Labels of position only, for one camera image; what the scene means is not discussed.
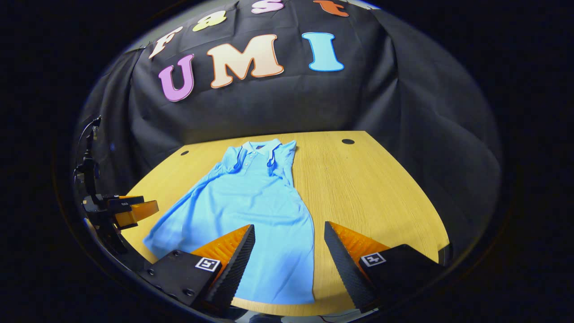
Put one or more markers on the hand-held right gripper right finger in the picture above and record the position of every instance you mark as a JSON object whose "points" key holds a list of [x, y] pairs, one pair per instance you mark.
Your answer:
{"points": [[345, 267]]}

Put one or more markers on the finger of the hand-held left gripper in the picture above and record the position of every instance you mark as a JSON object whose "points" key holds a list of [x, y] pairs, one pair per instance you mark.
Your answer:
{"points": [[134, 213]]}

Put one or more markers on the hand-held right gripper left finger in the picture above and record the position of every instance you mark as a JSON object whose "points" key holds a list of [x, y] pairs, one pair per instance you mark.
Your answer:
{"points": [[237, 269]]}

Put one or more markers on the light blue T-shirt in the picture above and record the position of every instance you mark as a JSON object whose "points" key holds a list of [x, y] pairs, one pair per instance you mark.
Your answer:
{"points": [[251, 202]]}

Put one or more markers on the black backdrop cloth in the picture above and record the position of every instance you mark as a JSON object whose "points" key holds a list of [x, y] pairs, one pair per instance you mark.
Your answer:
{"points": [[291, 103]]}

